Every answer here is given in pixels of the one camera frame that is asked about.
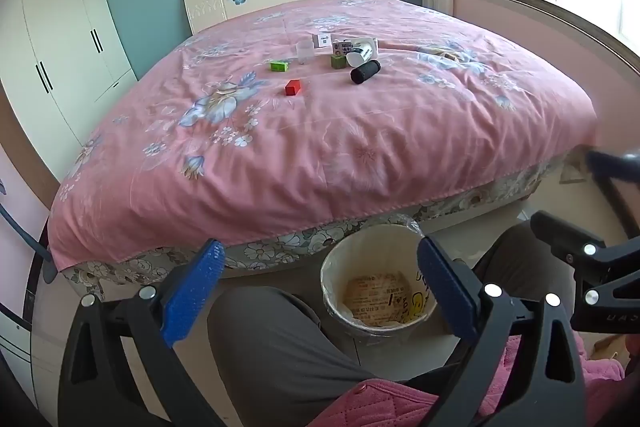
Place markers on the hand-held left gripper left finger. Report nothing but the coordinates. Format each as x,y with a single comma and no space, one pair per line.
192,294

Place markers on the white milk carton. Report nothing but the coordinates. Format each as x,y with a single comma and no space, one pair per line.
362,45

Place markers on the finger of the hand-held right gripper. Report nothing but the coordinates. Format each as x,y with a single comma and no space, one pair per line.
560,234
607,164

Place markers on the green cube block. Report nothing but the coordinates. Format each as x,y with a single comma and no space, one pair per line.
338,61

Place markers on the clear plastic cup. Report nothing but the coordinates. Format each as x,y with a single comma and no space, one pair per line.
303,52

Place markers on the pink floral bedspread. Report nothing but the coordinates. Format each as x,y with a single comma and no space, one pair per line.
310,147

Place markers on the beige waste bin with liner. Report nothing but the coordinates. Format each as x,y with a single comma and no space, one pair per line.
340,269

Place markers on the person's grey trousers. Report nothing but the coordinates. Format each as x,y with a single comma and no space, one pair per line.
265,347

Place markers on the pink quilted jacket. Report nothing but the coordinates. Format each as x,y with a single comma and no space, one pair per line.
380,407

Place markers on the grey floral bed sheet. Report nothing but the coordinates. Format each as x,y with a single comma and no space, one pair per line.
280,249

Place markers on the white paper cup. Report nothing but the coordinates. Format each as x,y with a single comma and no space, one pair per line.
357,58

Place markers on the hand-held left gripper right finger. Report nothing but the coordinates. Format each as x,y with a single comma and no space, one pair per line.
447,294

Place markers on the white wardrobe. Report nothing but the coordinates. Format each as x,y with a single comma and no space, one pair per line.
60,57

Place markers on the black cylinder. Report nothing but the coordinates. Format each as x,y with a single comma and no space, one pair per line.
365,72

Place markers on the green rectangular block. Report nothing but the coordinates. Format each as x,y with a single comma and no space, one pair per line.
279,66

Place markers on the red block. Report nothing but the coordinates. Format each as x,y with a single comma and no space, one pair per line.
292,87

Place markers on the small white box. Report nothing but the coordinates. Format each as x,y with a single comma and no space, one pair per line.
322,42

